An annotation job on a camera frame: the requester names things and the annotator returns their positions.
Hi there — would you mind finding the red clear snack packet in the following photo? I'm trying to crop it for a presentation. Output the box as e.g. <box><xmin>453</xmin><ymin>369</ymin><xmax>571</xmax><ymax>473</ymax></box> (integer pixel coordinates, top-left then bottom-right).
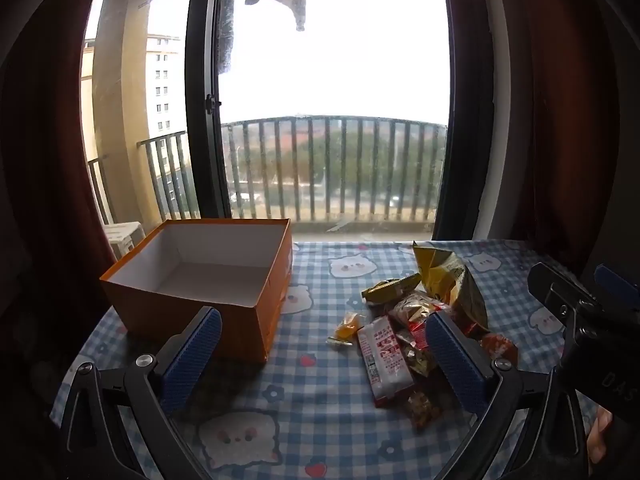
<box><xmin>389</xmin><ymin>292</ymin><xmax>453</xmax><ymax>336</ymax></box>

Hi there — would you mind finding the yellow green noodle snack packet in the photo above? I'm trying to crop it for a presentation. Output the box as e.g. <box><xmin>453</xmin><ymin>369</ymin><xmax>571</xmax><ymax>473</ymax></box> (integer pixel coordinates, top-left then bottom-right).
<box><xmin>362</xmin><ymin>274</ymin><xmax>422</xmax><ymax>307</ymax></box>

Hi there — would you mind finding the clear nut snack packet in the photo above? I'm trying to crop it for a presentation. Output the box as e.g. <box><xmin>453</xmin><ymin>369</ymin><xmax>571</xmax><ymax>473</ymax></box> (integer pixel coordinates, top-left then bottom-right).
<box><xmin>399</xmin><ymin>332</ymin><xmax>438</xmax><ymax>378</ymax></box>
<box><xmin>404</xmin><ymin>391</ymin><xmax>446</xmax><ymax>431</ymax></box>

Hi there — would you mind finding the blue checkered tablecloth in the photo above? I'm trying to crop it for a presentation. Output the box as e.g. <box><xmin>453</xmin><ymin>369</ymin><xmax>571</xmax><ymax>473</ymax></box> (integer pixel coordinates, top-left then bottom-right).
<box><xmin>50</xmin><ymin>239</ymin><xmax>640</xmax><ymax>480</ymax></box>

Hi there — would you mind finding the white plastic stool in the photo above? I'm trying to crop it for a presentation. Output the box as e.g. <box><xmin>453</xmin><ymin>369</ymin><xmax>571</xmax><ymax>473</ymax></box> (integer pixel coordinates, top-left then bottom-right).
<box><xmin>103</xmin><ymin>221</ymin><xmax>147</xmax><ymax>261</ymax></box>

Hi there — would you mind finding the red spicy strip packet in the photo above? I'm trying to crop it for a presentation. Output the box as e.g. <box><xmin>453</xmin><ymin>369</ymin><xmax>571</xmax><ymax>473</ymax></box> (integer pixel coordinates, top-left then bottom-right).
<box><xmin>480</xmin><ymin>332</ymin><xmax>519</xmax><ymax>366</ymax></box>

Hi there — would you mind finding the black window frame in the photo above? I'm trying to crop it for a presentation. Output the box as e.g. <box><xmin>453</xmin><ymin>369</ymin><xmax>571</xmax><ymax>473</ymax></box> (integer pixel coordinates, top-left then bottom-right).
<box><xmin>184</xmin><ymin>0</ymin><xmax>496</xmax><ymax>241</ymax></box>

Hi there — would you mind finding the beige apartment building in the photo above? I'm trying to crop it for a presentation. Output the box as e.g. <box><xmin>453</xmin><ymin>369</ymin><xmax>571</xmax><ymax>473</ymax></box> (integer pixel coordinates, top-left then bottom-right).
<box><xmin>145</xmin><ymin>34</ymin><xmax>189</xmax><ymax>201</ymax></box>

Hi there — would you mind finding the metal balcony railing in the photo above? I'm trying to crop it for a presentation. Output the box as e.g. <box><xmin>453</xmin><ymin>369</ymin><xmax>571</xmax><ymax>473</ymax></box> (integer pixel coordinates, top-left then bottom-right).
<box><xmin>87</xmin><ymin>116</ymin><xmax>447</xmax><ymax>223</ymax></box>

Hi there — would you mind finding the dark red curtain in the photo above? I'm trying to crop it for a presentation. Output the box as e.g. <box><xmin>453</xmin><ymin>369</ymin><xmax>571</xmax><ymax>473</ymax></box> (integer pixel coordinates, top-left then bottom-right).
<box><xmin>0</xmin><ymin>0</ymin><xmax>121</xmax><ymax>411</ymax></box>
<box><xmin>492</xmin><ymin>0</ymin><xmax>608</xmax><ymax>273</ymax></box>

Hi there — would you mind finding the white red long snack packet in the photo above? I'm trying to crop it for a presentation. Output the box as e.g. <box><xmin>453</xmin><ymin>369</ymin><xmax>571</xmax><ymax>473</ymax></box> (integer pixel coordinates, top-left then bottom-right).
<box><xmin>357</xmin><ymin>316</ymin><xmax>416</xmax><ymax>408</ymax></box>

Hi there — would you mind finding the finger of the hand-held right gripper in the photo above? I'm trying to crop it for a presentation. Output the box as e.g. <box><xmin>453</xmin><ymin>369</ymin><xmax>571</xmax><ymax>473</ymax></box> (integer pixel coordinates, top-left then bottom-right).
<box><xmin>594</xmin><ymin>264</ymin><xmax>640</xmax><ymax>312</ymax></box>
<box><xmin>527</xmin><ymin>261</ymin><xmax>601</xmax><ymax>333</ymax></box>

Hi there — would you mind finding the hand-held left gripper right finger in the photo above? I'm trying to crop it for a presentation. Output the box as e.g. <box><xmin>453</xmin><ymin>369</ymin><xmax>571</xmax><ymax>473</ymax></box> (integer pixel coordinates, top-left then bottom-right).
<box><xmin>425</xmin><ymin>311</ymin><xmax>588</xmax><ymax>480</ymax></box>

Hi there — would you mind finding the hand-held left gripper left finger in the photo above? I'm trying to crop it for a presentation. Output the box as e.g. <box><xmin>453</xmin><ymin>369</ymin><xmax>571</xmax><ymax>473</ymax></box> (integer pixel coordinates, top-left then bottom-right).
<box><xmin>59</xmin><ymin>306</ymin><xmax>223</xmax><ymax>480</ymax></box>

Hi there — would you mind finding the large yellow chip bag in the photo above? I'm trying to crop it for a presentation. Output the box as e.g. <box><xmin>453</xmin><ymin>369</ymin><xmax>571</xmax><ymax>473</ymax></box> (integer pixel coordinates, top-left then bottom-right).
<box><xmin>412</xmin><ymin>241</ymin><xmax>490</xmax><ymax>333</ymax></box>

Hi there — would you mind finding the small orange candy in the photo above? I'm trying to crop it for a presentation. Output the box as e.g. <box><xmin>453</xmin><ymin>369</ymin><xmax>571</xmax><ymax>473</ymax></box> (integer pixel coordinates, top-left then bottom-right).
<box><xmin>327</xmin><ymin>311</ymin><xmax>367</xmax><ymax>348</ymax></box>

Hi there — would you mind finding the dark grey fuzzy towel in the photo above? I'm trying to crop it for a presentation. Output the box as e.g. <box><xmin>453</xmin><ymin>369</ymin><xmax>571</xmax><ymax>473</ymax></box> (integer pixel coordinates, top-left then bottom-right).
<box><xmin>217</xmin><ymin>0</ymin><xmax>237</xmax><ymax>74</ymax></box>

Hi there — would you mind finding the orange cardboard box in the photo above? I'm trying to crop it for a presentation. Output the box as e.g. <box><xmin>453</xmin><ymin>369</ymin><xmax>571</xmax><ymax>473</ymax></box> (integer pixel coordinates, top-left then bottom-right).
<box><xmin>100</xmin><ymin>218</ymin><xmax>293</xmax><ymax>365</ymax></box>

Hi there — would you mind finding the person's right hand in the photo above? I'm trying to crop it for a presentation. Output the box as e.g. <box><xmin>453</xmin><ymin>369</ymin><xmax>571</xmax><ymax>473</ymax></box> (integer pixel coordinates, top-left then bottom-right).
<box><xmin>587</xmin><ymin>406</ymin><xmax>616</xmax><ymax>466</ymax></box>

